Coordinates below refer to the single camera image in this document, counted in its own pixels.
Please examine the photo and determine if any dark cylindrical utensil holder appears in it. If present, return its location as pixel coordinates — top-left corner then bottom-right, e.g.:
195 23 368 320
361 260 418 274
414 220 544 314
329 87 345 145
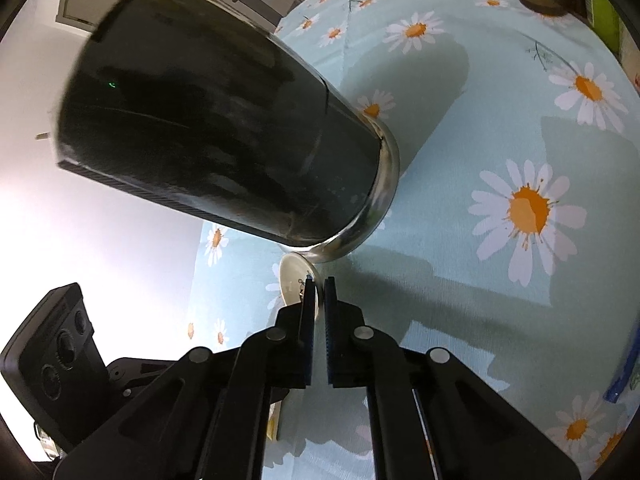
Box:
47 0 401 263

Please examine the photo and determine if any white cartoon print spoon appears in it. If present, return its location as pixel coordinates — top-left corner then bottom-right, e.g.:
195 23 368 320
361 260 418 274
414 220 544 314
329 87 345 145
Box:
277 254 322 308

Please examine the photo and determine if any daisy print tablecloth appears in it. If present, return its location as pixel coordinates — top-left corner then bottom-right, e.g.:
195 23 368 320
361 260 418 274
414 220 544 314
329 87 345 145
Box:
187 0 640 480

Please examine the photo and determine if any green package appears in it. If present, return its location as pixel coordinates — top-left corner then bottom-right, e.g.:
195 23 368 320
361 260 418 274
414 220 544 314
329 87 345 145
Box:
580 0 632 57

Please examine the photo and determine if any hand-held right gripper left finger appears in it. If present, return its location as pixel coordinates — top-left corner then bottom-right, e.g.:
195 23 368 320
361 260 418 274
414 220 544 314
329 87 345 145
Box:
52 280 319 480

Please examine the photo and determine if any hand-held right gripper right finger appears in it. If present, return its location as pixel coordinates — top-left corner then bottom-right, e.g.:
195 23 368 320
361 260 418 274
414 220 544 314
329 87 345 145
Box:
324 276 583 480

